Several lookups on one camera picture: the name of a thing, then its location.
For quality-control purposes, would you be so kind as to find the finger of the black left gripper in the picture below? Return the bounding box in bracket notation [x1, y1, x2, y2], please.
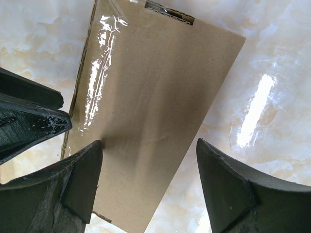
[0, 68, 64, 109]
[0, 94, 72, 164]

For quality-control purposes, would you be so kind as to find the brown cardboard express box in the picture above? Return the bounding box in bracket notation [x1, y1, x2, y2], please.
[62, 0, 245, 233]

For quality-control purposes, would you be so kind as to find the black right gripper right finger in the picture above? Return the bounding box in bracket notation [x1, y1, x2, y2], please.
[196, 138, 311, 233]

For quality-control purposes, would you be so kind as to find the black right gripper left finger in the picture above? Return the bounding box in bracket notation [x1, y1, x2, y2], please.
[0, 140, 103, 233]

